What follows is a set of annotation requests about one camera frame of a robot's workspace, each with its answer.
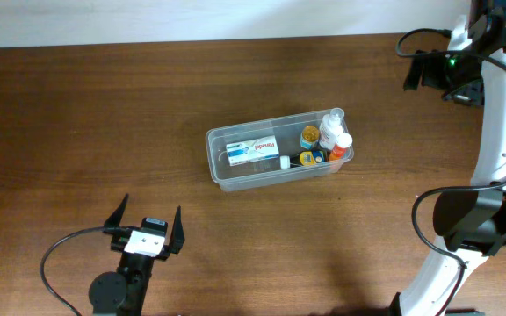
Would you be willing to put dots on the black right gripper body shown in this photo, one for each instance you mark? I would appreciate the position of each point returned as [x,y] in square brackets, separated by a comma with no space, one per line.
[458,76]

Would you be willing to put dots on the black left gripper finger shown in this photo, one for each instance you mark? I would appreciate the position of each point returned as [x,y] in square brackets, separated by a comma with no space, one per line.
[115,218]
[177,237]

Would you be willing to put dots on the orange tube white cap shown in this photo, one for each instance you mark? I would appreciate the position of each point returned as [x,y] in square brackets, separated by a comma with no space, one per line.
[343,144]

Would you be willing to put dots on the white calamine lotion bottle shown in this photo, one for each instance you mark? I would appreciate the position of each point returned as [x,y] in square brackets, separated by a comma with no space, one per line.
[330,127]

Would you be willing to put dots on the white blue Panadol box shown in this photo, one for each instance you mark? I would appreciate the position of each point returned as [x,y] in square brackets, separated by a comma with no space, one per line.
[256,150]

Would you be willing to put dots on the gold lid balm jar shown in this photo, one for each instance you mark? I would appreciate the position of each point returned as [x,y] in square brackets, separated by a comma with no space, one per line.
[309,137]

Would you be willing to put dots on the dark bottle white cap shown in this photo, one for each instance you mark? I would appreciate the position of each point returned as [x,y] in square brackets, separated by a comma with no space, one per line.
[303,159]

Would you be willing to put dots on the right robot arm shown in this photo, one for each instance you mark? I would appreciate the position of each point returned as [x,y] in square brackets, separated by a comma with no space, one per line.
[469,221]

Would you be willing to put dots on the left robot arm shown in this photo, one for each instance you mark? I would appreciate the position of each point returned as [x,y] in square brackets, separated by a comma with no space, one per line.
[123,291]

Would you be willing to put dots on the clear plastic container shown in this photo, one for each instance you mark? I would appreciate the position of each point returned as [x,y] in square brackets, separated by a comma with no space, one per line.
[287,131]

